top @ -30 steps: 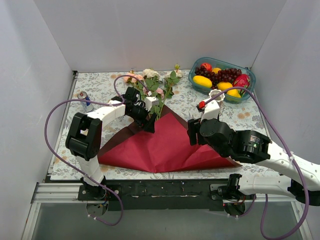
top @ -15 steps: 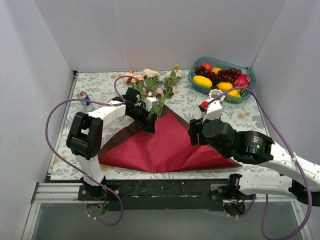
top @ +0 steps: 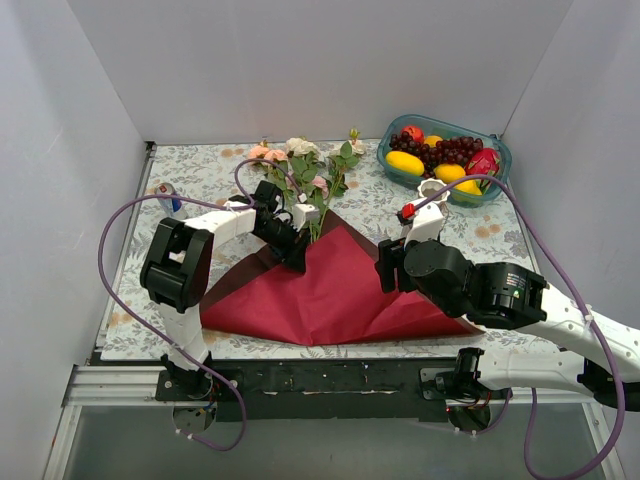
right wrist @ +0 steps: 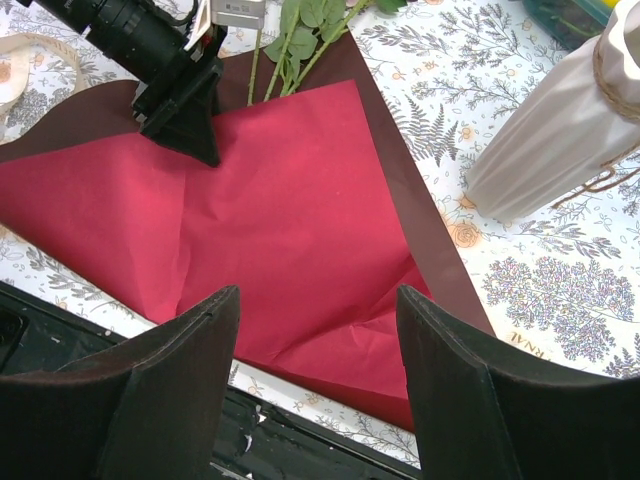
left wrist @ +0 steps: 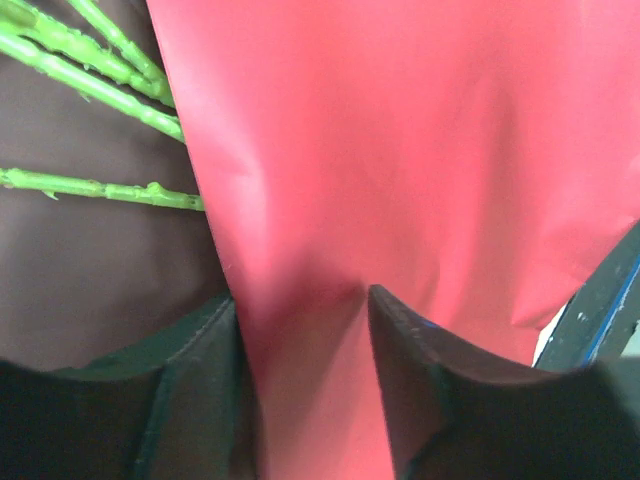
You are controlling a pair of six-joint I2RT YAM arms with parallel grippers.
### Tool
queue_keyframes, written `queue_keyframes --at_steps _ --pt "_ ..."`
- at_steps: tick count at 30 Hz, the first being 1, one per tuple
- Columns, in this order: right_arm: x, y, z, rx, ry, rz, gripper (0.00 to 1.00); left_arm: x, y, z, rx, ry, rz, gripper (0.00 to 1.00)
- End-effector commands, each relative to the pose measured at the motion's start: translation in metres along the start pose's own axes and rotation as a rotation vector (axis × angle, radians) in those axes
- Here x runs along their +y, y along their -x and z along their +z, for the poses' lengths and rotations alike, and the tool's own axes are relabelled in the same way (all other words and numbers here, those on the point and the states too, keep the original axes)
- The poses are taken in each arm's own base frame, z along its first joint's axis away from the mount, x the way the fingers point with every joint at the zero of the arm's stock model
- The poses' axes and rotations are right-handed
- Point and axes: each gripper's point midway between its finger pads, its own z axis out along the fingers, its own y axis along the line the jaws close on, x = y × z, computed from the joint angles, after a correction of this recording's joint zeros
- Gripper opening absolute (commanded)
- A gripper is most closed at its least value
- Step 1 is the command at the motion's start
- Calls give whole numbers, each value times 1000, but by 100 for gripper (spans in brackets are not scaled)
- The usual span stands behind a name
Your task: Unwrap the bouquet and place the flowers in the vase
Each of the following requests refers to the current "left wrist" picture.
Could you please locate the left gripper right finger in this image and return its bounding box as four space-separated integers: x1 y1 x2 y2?
368 285 639 479

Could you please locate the rose bud stem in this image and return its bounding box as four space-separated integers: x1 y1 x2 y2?
68 0 175 108

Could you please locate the dark red wrapping paper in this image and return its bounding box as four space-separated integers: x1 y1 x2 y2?
0 0 640 480

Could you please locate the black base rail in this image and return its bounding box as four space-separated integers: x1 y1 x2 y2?
533 252 639 372

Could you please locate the peach rose stem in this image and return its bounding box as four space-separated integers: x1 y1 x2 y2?
0 0 174 109

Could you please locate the white rose stem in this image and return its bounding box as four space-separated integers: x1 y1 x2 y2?
1 33 185 143

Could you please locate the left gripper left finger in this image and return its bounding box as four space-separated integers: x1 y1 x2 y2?
1 295 256 479

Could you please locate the pink rose stem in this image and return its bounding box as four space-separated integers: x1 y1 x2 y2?
1 168 205 212

